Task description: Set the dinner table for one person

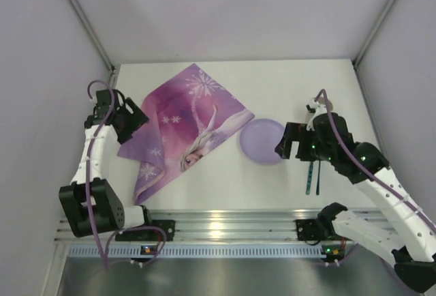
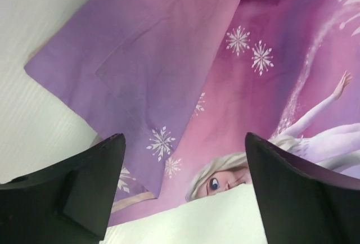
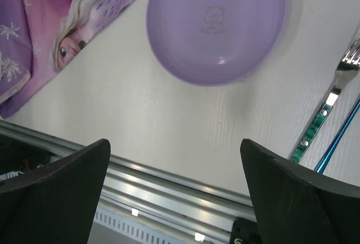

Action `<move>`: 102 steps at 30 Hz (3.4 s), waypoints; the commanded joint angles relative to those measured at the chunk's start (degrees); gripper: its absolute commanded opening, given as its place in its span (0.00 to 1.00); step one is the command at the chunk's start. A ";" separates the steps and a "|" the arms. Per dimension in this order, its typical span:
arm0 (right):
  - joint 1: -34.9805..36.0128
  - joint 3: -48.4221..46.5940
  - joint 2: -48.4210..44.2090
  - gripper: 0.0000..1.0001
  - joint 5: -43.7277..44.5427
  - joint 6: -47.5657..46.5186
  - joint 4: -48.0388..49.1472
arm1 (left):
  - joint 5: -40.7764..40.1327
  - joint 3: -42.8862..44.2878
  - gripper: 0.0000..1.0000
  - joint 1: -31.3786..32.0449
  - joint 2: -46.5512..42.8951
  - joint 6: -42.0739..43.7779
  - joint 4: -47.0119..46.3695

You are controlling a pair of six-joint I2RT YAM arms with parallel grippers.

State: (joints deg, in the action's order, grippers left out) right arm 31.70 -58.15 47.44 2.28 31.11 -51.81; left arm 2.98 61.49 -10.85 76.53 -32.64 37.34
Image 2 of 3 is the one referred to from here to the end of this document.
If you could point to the purple pink princess placemat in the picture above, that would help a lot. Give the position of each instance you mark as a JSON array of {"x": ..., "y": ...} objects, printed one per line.
[{"x": 186, "y": 80}]

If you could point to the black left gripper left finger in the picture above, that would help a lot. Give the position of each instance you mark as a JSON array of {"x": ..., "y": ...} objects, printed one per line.
[{"x": 67, "y": 202}]

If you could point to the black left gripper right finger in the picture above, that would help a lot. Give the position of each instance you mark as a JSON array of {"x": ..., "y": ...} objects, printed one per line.
[{"x": 299, "y": 201}]

